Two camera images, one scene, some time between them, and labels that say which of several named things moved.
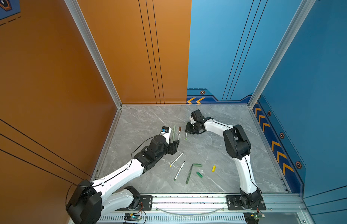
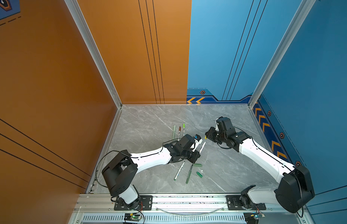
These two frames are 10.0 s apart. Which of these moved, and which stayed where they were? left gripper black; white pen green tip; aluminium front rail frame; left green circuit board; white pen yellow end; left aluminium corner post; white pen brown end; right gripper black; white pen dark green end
Moved: white pen yellow end; right gripper black; left gripper black
Stayed: aluminium front rail frame; left aluminium corner post; white pen green tip; left green circuit board; white pen brown end; white pen dark green end
